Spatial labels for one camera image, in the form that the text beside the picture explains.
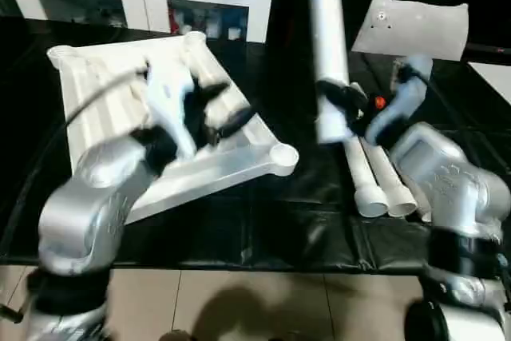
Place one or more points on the white plastic table top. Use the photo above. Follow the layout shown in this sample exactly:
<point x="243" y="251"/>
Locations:
<point x="112" y="109"/>

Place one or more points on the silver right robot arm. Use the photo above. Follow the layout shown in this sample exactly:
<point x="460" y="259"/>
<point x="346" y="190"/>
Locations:
<point x="455" y="197"/>

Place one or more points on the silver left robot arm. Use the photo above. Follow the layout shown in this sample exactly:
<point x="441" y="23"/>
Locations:
<point x="88" y="213"/>

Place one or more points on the white plastic bag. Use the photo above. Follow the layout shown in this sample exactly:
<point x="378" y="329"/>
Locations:
<point x="415" y="29"/>

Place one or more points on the black work mat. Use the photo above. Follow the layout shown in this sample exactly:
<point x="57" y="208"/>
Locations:
<point x="279" y="221"/>

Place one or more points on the flat white board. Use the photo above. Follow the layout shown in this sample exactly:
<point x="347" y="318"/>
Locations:
<point x="493" y="81"/>

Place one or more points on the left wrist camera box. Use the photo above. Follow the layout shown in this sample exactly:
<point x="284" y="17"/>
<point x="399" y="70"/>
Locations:
<point x="169" y="97"/>

